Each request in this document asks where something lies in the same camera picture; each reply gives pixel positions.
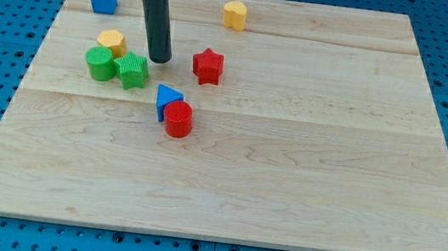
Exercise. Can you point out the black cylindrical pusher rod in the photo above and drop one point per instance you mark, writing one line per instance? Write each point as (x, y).
(157, 24)

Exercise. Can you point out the red star block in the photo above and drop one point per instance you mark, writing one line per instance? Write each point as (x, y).
(208, 67)

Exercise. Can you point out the green star block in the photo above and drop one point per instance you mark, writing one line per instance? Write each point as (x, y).
(132, 70)

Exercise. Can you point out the yellow hexagon block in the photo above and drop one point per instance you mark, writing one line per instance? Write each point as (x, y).
(114, 41)

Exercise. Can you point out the yellow heart block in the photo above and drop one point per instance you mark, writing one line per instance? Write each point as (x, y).
(235, 15)

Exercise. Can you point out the green cylinder block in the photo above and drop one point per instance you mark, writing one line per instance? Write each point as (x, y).
(100, 63)

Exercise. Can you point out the blue triangle block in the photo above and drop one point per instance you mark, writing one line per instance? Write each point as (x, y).
(165, 95)

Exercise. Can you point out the red cylinder block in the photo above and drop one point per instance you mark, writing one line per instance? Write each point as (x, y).
(178, 118)

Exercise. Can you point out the wooden board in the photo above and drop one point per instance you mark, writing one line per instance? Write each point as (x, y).
(322, 134)

